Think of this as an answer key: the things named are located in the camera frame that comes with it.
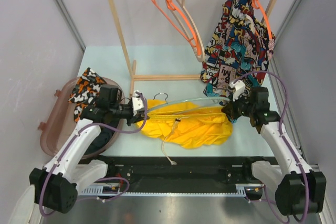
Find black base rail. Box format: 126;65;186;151
96;155;278;194

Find purple cable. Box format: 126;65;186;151
229;71;310;223
38;91;148;216

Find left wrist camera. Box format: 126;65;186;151
131;90;144;116

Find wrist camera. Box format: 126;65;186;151
228;80;246;102
131;90;144;116

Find orange hanger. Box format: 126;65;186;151
252;0;272;39
146;0;204;55

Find mint green hanger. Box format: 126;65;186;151
146;97;230;113

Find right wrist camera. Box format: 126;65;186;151
228;80;246;102

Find white cable duct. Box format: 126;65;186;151
77;183;263;197

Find orange hanger left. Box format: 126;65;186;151
146;0;204;55

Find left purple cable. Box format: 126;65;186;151
38;91;148;216

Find dark navy garment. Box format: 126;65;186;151
85;127;119;155

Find yellow shorts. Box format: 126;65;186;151
140;100;233;149

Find comic print shorts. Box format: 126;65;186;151
200;0;276;98

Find orange hanger right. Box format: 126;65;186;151
252;0;272;39

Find beige wooden hanger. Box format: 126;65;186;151
163;0;205;62

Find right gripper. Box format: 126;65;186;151
223;91;256;120

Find camouflage orange shorts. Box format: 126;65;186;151
68;67;107;123

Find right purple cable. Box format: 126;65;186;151
229;71;310;223

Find wooden clothes rack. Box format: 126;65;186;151
101;0;289;102

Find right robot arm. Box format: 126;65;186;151
222;81;327;216

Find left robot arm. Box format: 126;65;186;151
29;84;148;217

